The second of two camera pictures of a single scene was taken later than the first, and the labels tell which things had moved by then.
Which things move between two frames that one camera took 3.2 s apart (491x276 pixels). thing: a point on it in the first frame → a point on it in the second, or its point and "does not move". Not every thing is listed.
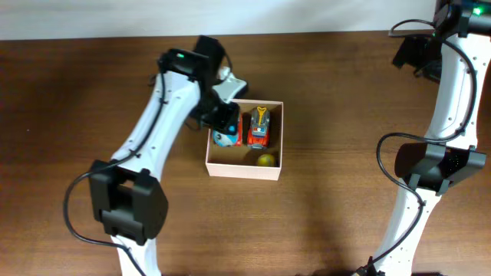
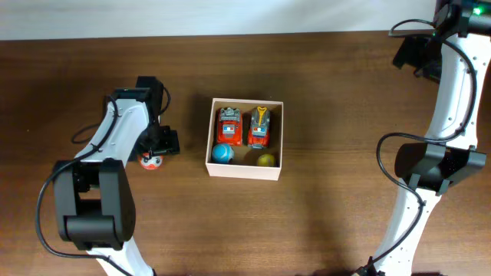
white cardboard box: [255, 152] does not move
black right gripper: [408, 54] does not move
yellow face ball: [266, 159] does not move
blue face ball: [224, 139] → [222, 153]
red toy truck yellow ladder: [258, 136] does not move
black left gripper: [230, 126] → [172, 146]
